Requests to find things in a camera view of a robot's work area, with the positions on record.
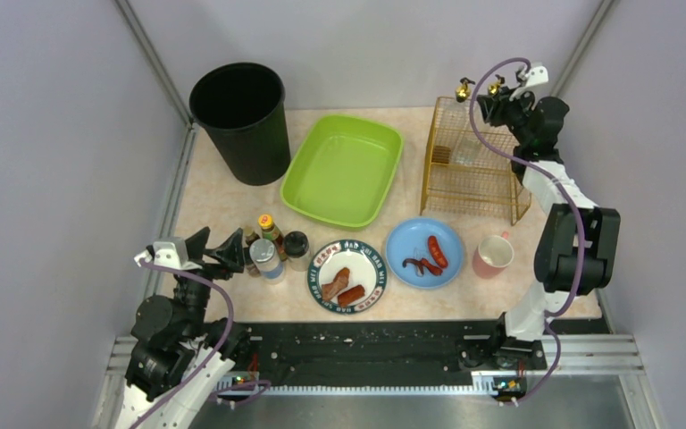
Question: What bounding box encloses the clear glass bottle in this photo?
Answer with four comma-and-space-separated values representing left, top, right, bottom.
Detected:
447, 77, 498, 168

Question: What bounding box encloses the yellow cap sauce bottle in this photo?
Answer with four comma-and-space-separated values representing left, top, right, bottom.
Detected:
257, 214, 288, 261

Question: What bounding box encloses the glass bottle with brown sauce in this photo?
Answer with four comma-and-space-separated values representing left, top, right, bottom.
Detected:
431, 77, 479, 166

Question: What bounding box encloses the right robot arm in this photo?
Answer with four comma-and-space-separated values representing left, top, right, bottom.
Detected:
462, 87, 621, 370

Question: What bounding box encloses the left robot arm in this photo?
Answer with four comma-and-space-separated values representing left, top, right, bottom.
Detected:
113, 227, 249, 428

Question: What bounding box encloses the small brown cap bottle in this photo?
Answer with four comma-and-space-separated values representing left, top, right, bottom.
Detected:
243, 226, 261, 247

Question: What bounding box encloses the small dark spice bottle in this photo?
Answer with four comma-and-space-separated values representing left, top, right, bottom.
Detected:
243, 247, 262, 278

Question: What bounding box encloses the black lid jar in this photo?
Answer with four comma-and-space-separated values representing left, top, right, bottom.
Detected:
283, 231, 312, 272

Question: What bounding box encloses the brown meat piece left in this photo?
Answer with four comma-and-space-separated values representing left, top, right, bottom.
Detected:
321, 267, 350, 301

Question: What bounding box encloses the red sausage piece on plate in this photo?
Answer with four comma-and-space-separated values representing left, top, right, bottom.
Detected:
337, 284, 365, 307

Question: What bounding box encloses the white plate with green rim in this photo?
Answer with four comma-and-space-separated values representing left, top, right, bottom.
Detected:
306, 239, 388, 315

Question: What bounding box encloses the green plastic basin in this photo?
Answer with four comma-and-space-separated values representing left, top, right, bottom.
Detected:
280, 114, 405, 230

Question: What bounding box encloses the pink cup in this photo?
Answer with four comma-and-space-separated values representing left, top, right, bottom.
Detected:
472, 231, 515, 279

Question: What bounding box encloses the black plastic trash bin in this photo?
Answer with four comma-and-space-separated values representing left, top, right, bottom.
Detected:
188, 63, 291, 186

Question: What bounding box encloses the blue plate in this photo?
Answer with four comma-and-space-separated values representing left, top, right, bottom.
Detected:
384, 217, 465, 290

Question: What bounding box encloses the red sausage on blue plate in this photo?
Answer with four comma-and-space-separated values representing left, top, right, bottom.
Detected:
427, 235, 448, 269

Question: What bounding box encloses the dark curled sausage strip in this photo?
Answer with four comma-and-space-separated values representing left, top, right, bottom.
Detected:
402, 257, 443, 277

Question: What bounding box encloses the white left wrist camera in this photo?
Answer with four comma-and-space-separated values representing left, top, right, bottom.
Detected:
133, 237, 188, 270

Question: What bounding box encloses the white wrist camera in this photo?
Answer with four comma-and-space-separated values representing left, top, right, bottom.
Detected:
510, 63, 549, 100
133, 237, 188, 270

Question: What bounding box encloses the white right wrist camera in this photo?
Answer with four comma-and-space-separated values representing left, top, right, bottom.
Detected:
510, 63, 549, 100

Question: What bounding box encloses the gold wire rack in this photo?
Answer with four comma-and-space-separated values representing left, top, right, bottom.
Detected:
419, 98, 531, 225

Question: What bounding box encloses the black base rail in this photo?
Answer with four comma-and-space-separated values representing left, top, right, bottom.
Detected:
213, 319, 548, 398

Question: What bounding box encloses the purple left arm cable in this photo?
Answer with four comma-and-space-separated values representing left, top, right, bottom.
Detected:
127, 257, 273, 429

